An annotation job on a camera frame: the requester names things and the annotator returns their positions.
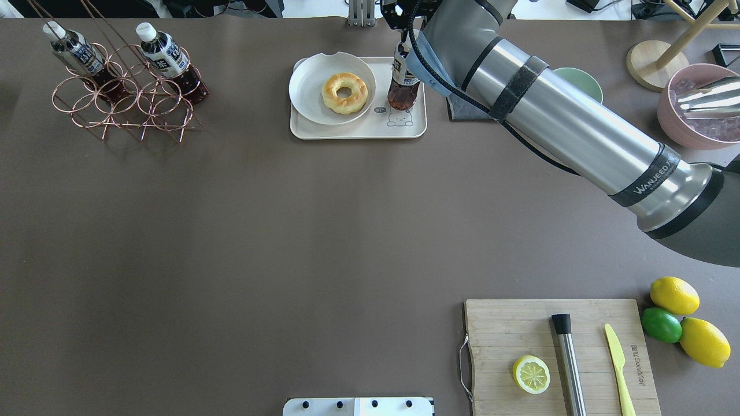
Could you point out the half lemon slice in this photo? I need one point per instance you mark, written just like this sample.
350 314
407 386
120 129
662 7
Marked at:
531 374

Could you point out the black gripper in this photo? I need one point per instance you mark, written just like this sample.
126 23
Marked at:
398 15

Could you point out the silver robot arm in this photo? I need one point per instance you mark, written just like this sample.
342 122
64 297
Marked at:
691 208

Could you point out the clear ice cubes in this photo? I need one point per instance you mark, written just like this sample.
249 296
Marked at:
724 123

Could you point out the white round plate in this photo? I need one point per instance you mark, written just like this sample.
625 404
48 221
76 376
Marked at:
308 78

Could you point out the copper wire bottle rack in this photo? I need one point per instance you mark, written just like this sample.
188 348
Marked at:
154 103

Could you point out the green ceramic bowl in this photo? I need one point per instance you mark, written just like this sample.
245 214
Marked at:
583 81

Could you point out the steel ice scoop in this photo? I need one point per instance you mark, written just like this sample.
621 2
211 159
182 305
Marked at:
717 99

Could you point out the yellow plastic knife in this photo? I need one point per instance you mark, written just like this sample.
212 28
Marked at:
618 360

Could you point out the glazed donut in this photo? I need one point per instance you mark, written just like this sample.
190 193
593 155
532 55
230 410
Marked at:
351 104

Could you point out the tea bottle in rack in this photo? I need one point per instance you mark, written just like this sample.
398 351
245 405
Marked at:
82 59
170 62

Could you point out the tea bottle white cap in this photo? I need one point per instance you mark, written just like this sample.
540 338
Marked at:
402 93

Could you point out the wooden cutting board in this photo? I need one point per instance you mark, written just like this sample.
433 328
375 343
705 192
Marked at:
502 330

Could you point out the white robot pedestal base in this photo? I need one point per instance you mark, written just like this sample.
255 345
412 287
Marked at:
379 405

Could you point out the steel muddler black tip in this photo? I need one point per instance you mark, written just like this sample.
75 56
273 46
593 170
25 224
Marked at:
563 330

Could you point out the grey folded cloth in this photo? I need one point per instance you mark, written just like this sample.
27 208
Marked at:
460 110

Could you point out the yellow lemon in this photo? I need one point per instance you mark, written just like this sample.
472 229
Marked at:
674 295
704 342

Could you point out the yellow lemon back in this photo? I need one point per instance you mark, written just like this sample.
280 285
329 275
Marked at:
674 295

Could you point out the pink bowl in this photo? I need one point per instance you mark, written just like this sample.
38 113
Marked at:
673 123

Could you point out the green lime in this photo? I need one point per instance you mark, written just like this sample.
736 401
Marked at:
661 325

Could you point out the yellow lemon front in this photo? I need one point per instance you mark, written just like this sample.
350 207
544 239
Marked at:
704 342

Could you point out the wooden mug tree stand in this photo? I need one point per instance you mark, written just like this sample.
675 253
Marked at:
652 63

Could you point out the aluminium frame post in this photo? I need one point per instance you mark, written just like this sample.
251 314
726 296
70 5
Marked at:
361 13

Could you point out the cream serving tray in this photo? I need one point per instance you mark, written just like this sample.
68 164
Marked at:
380 121

